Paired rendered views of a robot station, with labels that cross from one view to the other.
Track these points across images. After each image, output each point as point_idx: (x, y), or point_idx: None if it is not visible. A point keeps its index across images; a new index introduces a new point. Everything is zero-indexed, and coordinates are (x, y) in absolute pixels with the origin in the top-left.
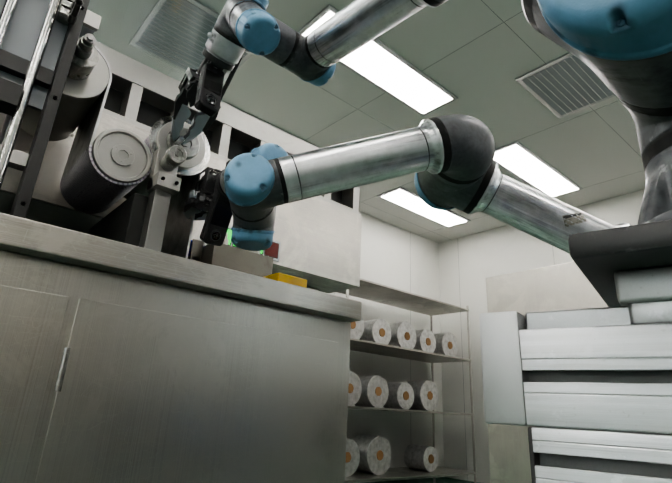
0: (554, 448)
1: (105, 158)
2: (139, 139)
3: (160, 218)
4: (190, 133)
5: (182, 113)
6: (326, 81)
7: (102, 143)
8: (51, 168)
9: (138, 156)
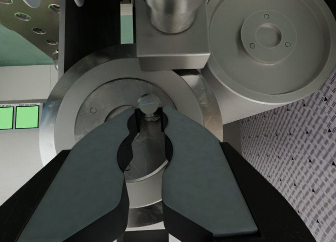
0: None
1: (298, 16)
2: (246, 90)
3: None
4: (124, 125)
5: (209, 177)
6: None
7: (316, 48)
8: (235, 127)
9: (231, 50)
